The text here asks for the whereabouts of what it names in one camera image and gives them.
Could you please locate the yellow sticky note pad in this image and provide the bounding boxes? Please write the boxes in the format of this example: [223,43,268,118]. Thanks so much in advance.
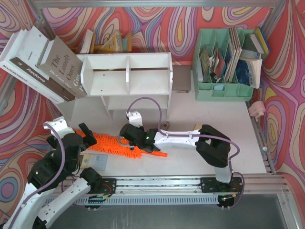
[194,124,202,130]

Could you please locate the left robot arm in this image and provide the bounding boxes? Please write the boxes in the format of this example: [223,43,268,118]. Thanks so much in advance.
[0,118,102,229]

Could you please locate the black grey stapler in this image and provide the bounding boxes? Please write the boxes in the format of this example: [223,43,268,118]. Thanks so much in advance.
[162,121,170,130]

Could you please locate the mint green desk organizer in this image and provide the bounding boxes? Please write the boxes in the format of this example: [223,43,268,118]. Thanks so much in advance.
[192,27,254,102]

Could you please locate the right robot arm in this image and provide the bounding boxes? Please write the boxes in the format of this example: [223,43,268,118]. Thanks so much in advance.
[119,124,240,184]

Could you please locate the large grey white book stack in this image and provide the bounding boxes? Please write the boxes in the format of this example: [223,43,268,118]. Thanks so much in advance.
[0,27,87,104]

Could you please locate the pink piggy figurine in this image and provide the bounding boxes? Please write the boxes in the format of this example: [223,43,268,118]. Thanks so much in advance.
[248,101,265,122]

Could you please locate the grey notebook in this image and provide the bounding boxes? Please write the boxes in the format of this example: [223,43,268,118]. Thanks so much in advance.
[172,65,191,93]

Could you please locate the white books beside organizer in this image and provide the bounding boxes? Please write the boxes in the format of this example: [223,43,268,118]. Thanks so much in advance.
[236,27,270,89]

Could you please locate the clear tape roll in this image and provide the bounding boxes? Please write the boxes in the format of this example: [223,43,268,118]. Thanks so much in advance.
[117,136,130,147]

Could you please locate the orange microfiber duster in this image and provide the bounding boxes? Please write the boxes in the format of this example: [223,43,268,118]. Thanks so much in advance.
[88,133,167,159]

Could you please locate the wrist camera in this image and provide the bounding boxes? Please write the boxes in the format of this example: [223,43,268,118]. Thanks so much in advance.
[126,111,143,128]
[43,116,74,138]

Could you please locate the white wooden bookshelf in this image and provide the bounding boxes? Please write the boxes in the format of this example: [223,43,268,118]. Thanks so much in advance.
[78,52,173,119]

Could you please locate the small books behind shelf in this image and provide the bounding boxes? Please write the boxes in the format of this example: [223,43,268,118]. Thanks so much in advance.
[73,30,132,54]

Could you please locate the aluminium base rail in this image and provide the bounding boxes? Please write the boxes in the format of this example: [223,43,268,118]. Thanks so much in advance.
[28,176,294,196]

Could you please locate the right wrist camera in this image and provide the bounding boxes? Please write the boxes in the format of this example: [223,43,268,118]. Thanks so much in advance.
[126,111,143,128]

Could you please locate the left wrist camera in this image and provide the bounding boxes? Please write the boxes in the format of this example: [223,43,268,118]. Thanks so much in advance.
[43,116,74,138]

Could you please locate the yellow grey calculator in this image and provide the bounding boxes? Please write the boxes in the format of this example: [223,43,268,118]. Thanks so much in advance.
[81,154,108,171]

